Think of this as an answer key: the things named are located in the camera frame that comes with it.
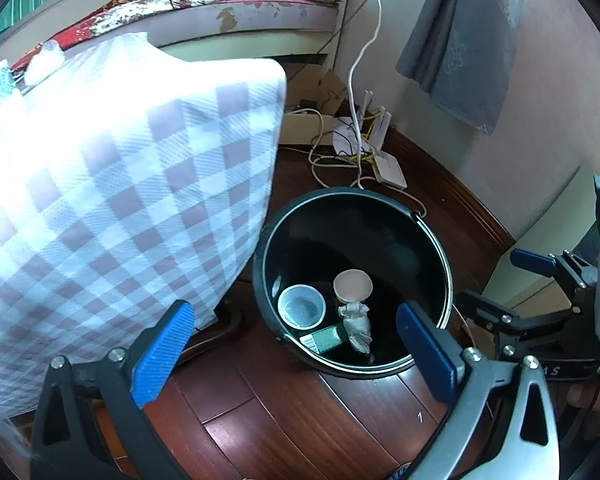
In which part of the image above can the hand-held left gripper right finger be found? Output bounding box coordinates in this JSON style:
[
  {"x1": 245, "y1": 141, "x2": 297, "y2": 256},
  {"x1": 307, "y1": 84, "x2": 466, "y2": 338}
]
[{"x1": 396, "y1": 301, "x2": 563, "y2": 480}]

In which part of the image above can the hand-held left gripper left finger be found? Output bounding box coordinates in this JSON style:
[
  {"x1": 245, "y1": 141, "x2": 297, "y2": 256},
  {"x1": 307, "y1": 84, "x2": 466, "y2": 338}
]
[{"x1": 30, "y1": 300, "x2": 196, "y2": 480}]

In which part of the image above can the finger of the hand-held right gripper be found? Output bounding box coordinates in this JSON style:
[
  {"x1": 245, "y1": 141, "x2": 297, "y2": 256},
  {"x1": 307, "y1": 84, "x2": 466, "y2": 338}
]
[
  {"x1": 509, "y1": 247, "x2": 600, "y2": 291},
  {"x1": 454, "y1": 290, "x2": 531, "y2": 358}
]

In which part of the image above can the black round trash bin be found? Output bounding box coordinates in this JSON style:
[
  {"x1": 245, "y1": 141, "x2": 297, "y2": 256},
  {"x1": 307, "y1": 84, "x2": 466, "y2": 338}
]
[{"x1": 252, "y1": 187, "x2": 454, "y2": 378}]

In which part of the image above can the blue white paper cup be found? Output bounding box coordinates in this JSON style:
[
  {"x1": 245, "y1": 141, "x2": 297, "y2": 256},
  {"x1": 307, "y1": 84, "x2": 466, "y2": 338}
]
[{"x1": 0, "y1": 60, "x2": 18, "y2": 113}]

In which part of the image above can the white tissue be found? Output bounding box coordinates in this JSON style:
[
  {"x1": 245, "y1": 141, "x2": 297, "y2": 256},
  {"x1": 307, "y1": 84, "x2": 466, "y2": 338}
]
[{"x1": 25, "y1": 42, "x2": 63, "y2": 86}]

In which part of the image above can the cream door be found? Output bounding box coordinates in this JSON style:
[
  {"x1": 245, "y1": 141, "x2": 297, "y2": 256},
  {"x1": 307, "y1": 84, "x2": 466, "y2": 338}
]
[{"x1": 482, "y1": 165, "x2": 596, "y2": 311}]

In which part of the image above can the crumpled paper tissue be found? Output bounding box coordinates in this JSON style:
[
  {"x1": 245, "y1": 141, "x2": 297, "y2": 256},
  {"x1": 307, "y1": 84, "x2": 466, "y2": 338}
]
[{"x1": 337, "y1": 301, "x2": 373, "y2": 355}]

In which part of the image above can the green printed box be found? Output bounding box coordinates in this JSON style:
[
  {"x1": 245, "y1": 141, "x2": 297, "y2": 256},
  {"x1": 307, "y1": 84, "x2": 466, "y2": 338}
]
[{"x1": 300, "y1": 324, "x2": 353, "y2": 356}]

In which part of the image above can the small beige paper cup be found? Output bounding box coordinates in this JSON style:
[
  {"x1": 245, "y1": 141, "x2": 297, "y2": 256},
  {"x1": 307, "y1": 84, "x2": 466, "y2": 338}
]
[{"x1": 333, "y1": 269, "x2": 373, "y2": 306}]

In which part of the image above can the clear plastic cup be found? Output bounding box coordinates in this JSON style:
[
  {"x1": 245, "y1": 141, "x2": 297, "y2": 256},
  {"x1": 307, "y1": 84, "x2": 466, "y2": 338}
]
[{"x1": 278, "y1": 284, "x2": 327, "y2": 330}]

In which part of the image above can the white modem box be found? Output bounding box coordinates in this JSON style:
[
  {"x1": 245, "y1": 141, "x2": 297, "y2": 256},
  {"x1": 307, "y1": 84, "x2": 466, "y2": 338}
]
[{"x1": 372, "y1": 152, "x2": 408, "y2": 190}]

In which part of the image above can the checked tablecloth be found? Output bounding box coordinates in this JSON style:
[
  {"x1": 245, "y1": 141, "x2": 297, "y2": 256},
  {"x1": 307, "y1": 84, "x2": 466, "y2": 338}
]
[{"x1": 0, "y1": 32, "x2": 287, "y2": 421}]

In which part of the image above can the white router with antennas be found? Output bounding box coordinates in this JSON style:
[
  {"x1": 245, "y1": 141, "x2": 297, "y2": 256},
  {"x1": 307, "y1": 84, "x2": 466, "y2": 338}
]
[{"x1": 332, "y1": 90, "x2": 393, "y2": 157}]

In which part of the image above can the grey hanging cloth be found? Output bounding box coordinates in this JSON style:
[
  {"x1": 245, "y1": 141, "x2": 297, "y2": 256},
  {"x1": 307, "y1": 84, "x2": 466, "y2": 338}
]
[{"x1": 396, "y1": 0, "x2": 526, "y2": 136}]

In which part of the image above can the cardboard box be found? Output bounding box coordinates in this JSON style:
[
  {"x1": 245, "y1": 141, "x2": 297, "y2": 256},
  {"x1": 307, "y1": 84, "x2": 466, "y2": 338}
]
[{"x1": 279, "y1": 67, "x2": 353, "y2": 148}]

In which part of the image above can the pale mattress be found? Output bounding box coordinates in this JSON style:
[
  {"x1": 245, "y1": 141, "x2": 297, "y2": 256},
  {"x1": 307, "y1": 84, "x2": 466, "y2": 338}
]
[{"x1": 147, "y1": 0, "x2": 338, "y2": 47}]

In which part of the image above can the wooden table frame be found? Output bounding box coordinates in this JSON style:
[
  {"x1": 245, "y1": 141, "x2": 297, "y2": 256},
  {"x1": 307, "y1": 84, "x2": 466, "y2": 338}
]
[{"x1": 180, "y1": 300, "x2": 243, "y2": 361}]

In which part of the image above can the thin white cable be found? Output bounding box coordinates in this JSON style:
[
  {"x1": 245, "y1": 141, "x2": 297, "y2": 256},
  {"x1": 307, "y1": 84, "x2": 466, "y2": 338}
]
[{"x1": 307, "y1": 110, "x2": 426, "y2": 217}]

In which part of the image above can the thick white cable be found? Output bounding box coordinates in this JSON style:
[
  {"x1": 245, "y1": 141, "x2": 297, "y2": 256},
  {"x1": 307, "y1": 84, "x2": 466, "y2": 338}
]
[{"x1": 347, "y1": 0, "x2": 383, "y2": 191}]

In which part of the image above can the cream bed frame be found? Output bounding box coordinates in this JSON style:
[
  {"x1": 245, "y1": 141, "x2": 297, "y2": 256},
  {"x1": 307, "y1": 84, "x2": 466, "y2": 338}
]
[{"x1": 165, "y1": 30, "x2": 331, "y2": 63}]

